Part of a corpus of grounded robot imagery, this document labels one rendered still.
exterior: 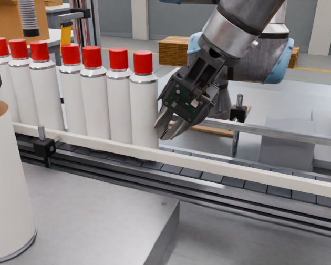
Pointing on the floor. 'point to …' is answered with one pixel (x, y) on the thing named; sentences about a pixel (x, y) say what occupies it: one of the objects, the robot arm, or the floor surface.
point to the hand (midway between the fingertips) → (165, 132)
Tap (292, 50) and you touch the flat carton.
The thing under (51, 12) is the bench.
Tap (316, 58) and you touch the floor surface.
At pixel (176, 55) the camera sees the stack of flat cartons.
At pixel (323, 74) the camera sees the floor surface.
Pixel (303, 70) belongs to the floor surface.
